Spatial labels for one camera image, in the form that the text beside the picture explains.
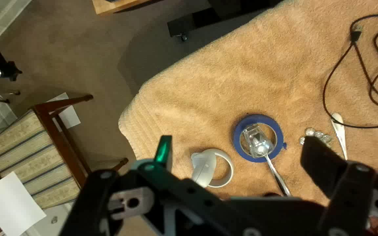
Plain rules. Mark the wooden chair striped cushion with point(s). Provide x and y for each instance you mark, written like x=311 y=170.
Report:
x=22 y=149

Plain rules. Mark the beige terry towel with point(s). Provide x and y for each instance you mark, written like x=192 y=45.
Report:
x=242 y=79

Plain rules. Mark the slim silver spoon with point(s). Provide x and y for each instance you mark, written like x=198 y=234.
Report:
x=339 y=126

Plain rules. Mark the white paper sheet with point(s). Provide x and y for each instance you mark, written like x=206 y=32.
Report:
x=9 y=205
x=70 y=117

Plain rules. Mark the small silver nut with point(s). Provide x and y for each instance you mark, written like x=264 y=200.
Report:
x=310 y=132
x=323 y=137
x=302 y=140

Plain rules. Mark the blue tape roll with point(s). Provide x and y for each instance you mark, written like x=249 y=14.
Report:
x=238 y=136

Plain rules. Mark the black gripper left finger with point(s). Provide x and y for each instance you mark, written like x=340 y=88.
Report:
x=97 y=197

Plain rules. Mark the wooden cart frame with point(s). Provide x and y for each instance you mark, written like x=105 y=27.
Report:
x=114 y=5

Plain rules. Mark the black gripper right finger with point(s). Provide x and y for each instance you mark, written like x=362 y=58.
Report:
x=347 y=192

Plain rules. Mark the green capped marker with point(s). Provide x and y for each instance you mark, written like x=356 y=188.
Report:
x=163 y=151

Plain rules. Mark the black wheeled stand base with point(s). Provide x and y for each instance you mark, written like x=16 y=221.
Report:
x=197 y=20

